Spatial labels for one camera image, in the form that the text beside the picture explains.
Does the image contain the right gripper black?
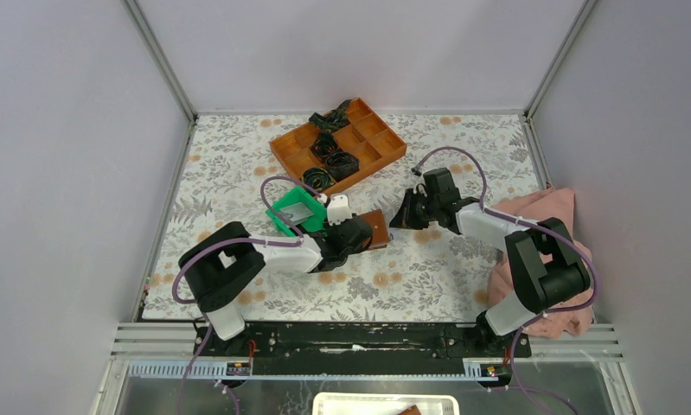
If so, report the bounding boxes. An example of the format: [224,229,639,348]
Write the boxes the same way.
[389,188,439,231]

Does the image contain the brown leather card holder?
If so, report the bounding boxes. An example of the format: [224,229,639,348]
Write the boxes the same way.
[359,209,392,250]

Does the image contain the green plastic card box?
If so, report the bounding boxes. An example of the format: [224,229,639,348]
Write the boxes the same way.
[272,187,327,233]

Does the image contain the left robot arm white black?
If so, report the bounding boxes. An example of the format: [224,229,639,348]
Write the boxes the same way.
[173,195,373,355]

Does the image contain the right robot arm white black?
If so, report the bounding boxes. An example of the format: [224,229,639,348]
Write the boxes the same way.
[389,168,592,356]

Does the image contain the black items in tray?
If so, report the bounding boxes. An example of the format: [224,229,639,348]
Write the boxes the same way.
[309,99,360,182]

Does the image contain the orange wooden compartment tray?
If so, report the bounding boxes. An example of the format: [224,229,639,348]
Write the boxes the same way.
[270,98,407,195]

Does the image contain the pink crumpled cloth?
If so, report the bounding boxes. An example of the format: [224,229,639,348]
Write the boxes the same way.
[486,187,598,338]

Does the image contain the black coiled cable in tray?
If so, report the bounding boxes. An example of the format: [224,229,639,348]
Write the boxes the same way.
[301,167,337,196]

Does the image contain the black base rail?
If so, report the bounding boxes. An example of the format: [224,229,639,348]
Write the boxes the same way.
[194,322,532,378]

